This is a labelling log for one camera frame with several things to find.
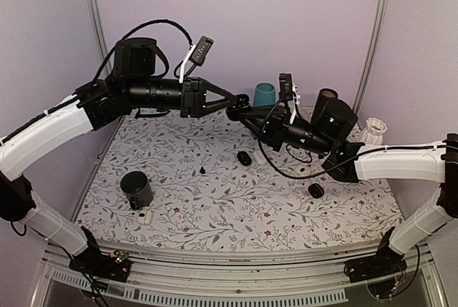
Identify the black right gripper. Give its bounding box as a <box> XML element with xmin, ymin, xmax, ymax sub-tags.
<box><xmin>238</xmin><ymin>104</ymin><xmax>334</xmax><ymax>157</ymax></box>

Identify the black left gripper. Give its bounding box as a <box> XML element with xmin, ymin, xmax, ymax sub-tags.
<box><xmin>126</xmin><ymin>76</ymin><xmax>238</xmax><ymax>117</ymax></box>

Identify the black gold-trimmed earbud charging case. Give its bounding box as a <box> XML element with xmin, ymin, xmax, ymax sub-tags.
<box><xmin>226</xmin><ymin>94</ymin><xmax>250</xmax><ymax>121</ymax></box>

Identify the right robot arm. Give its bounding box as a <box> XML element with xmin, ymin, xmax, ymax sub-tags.
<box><xmin>227</xmin><ymin>95</ymin><xmax>457</xmax><ymax>276</ymax></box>

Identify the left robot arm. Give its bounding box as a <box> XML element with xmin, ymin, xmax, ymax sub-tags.
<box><xmin>1</xmin><ymin>31</ymin><xmax>237</xmax><ymax>274</ymax></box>

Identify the white oval earbud case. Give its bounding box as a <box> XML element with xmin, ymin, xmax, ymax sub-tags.
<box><xmin>253</xmin><ymin>151</ymin><xmax>267</xmax><ymax>165</ymax></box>

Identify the black oval earbud case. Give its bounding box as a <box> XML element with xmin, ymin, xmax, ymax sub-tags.
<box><xmin>237</xmin><ymin>151</ymin><xmax>252</xmax><ymax>167</ymax></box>

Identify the small black round case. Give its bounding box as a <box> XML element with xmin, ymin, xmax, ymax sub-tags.
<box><xmin>308</xmin><ymin>183</ymin><xmax>324</xmax><ymax>199</ymax></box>

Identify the white square earbud case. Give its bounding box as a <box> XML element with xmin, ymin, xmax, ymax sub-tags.
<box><xmin>137</xmin><ymin>210</ymin><xmax>153</xmax><ymax>225</ymax></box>

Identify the teal cylindrical vase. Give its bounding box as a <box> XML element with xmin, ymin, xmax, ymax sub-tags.
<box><xmin>253</xmin><ymin>82</ymin><xmax>276</xmax><ymax>107</ymax></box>

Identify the floral patterned table mat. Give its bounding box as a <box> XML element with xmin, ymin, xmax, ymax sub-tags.
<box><xmin>77</xmin><ymin>112</ymin><xmax>402</xmax><ymax>252</ymax></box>

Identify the dark brown tall vase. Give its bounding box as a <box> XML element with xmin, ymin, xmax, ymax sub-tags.
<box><xmin>311</xmin><ymin>88</ymin><xmax>338</xmax><ymax>125</ymax></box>

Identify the dark grey mug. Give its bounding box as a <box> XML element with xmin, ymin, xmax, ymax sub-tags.
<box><xmin>120</xmin><ymin>171</ymin><xmax>154</xmax><ymax>210</ymax></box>

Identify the white ribbed vase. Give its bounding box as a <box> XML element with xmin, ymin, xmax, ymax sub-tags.
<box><xmin>361</xmin><ymin>117</ymin><xmax>387</xmax><ymax>145</ymax></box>

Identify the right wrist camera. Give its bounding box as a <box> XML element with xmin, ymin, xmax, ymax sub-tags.
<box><xmin>278</xmin><ymin>73</ymin><xmax>293</xmax><ymax>101</ymax></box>

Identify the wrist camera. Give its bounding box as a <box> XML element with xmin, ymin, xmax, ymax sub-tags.
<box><xmin>278</xmin><ymin>73</ymin><xmax>293</xmax><ymax>101</ymax></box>
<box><xmin>190</xmin><ymin>36</ymin><xmax>214</xmax><ymax>67</ymax></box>

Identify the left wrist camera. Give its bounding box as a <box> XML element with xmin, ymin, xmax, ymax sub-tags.
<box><xmin>190</xmin><ymin>36</ymin><xmax>214</xmax><ymax>67</ymax></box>

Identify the right rear aluminium frame post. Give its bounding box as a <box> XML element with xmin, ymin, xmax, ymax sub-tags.
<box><xmin>352</xmin><ymin>0</ymin><xmax>389</xmax><ymax>114</ymax></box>

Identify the aluminium frame post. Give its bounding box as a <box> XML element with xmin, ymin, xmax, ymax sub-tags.
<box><xmin>87</xmin><ymin>0</ymin><xmax>109</xmax><ymax>61</ymax></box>
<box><xmin>352</xmin><ymin>0</ymin><xmax>389</xmax><ymax>114</ymax></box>

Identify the left rear aluminium frame post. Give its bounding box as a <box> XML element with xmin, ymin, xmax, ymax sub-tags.
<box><xmin>87</xmin><ymin>0</ymin><xmax>109</xmax><ymax>61</ymax></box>

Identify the front aluminium rail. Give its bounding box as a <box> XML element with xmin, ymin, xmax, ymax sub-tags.
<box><xmin>31</xmin><ymin>241</ymin><xmax>451</xmax><ymax>306</ymax></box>

